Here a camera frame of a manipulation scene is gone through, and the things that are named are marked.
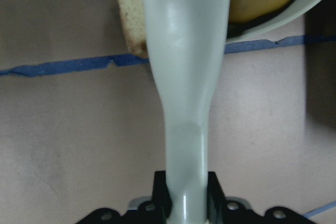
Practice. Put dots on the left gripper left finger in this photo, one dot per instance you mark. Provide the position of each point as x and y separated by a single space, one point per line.
161 198

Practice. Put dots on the brown paper table cover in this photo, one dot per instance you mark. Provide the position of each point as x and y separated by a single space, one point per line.
82 126

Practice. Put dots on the toasted bread chunk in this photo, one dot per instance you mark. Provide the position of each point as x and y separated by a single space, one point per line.
133 26

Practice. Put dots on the pale green dustpan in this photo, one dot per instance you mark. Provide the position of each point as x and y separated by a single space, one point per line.
291 11

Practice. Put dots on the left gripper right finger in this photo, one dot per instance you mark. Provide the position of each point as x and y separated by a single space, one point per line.
216 201

